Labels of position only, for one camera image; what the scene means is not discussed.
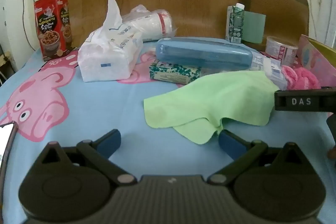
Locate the pink fluffy cloth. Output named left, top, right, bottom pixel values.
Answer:
left=281, top=65, right=321, bottom=90

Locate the white wet wipes packet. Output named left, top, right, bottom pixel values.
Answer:
left=249, top=52, right=288, bottom=90

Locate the light green cloth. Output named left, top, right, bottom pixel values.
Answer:
left=143, top=71, right=278, bottom=144

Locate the blue plastic case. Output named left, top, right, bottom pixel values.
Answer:
left=155, top=37, right=255, bottom=71

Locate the pink cardboard storage box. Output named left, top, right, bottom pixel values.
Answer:
left=297, top=35, right=335, bottom=87

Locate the smartphone with brown case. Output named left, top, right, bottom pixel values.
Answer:
left=0, top=121, right=18, bottom=176

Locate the brown wooden chair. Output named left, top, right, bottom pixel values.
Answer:
left=239, top=0, right=309, bottom=51

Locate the white tissue pack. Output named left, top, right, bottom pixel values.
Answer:
left=77, top=0, right=143, bottom=82

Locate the green floral patterned box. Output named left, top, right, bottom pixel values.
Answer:
left=149, top=60, right=203, bottom=85

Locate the green white drink carton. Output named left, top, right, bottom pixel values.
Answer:
left=226, top=3, right=245, bottom=43

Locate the white cup stack in bag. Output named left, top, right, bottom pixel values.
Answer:
left=122, top=5, right=177, bottom=42

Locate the red snack box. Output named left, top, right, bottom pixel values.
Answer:
left=34, top=0, right=74, bottom=61

